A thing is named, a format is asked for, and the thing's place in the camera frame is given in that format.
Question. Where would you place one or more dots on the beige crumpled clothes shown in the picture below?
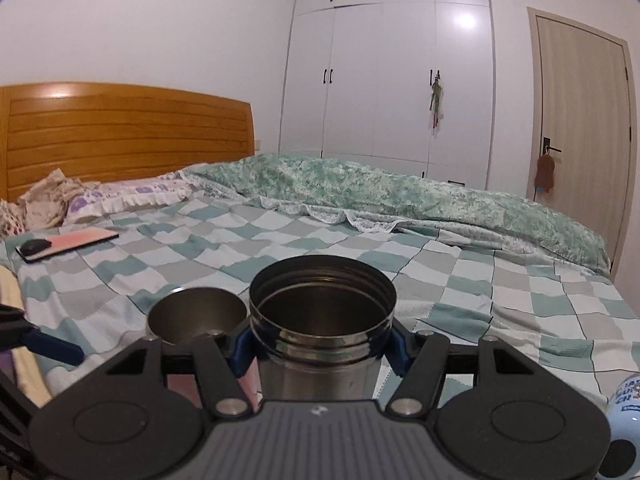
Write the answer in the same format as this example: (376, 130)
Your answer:
(43, 206)

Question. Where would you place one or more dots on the light blue ceramic cup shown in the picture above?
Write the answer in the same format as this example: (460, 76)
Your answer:
(622, 459)

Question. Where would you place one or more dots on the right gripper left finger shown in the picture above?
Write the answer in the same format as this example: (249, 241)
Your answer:
(226, 372)

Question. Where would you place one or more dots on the pink smartphone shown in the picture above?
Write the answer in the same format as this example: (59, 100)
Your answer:
(43, 248)

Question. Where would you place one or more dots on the black door handle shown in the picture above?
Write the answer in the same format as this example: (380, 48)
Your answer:
(548, 150)

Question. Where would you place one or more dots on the green floral quilt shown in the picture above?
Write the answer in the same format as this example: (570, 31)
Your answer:
(375, 200)

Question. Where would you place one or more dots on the hanging ornament on wardrobe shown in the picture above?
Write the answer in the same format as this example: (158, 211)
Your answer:
(436, 101)

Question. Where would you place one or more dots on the purple floral pillow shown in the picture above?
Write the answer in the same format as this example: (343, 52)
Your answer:
(123, 196)

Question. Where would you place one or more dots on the beige wooden door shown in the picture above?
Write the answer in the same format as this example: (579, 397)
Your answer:
(585, 102)

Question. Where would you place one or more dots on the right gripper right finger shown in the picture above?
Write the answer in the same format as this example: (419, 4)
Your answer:
(420, 361)

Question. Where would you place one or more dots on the checkered bed sheet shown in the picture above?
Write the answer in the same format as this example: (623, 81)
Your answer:
(465, 283)

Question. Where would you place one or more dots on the white wardrobe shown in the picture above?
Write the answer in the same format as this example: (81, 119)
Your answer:
(358, 85)

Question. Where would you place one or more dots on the silver steel cup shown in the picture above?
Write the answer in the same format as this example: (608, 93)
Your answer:
(321, 323)

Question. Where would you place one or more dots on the brown plush toy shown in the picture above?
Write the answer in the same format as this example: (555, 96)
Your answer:
(544, 177)

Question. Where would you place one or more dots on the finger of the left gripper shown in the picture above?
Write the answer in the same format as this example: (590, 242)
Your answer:
(54, 348)

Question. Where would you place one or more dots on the wooden headboard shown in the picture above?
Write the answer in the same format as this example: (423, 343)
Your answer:
(96, 131)

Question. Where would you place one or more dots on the pink steel cup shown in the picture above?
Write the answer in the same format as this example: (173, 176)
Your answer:
(186, 313)

